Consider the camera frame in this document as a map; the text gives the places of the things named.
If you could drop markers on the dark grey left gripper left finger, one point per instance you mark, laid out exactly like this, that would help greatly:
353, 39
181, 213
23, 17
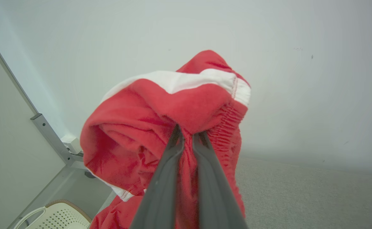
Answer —
162, 190

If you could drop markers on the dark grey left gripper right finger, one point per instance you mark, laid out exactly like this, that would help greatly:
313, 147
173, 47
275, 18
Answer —
216, 197

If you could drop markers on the red shorts with white stripe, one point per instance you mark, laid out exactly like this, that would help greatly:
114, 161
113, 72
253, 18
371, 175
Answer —
135, 127

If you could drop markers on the small white box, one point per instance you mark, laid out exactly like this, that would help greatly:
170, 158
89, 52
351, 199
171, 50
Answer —
71, 143

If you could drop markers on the cream perforated laundry basket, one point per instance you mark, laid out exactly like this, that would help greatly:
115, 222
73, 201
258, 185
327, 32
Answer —
58, 218

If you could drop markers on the grey metal frame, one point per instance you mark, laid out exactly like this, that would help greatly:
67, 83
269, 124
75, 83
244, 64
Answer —
50, 133

